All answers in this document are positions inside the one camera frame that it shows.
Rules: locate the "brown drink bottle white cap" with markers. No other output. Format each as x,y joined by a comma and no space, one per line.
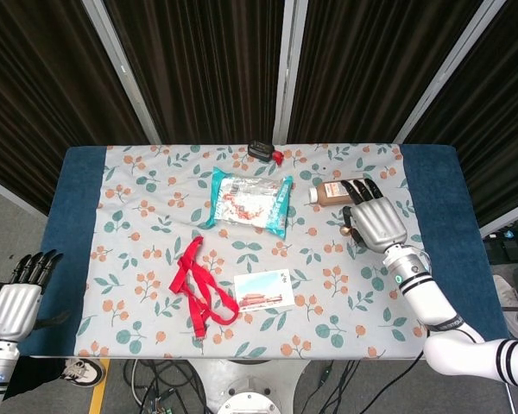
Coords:
332,193

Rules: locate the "floral patterned tablecloth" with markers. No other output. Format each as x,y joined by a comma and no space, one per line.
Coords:
250,259

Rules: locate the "grey white sneaker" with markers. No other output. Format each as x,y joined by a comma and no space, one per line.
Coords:
516,302

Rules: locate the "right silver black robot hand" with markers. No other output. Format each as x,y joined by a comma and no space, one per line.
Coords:
377,222

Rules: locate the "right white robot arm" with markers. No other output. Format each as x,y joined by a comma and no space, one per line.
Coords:
440,310

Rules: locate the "small copper ball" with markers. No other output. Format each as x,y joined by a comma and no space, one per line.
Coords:
346,230

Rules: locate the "blue table mat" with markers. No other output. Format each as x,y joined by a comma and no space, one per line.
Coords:
69,233

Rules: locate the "postcard with red palace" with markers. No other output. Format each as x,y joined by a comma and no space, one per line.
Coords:
263,291

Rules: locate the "teal clear snack bag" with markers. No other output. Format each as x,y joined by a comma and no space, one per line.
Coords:
250,202

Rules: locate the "small red clip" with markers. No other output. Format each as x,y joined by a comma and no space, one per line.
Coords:
278,157

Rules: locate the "small black device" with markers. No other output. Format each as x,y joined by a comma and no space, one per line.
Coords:
260,150

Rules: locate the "white black sneaker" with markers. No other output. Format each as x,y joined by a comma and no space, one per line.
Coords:
81,371

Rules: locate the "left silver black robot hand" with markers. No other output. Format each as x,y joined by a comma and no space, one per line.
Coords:
13,302

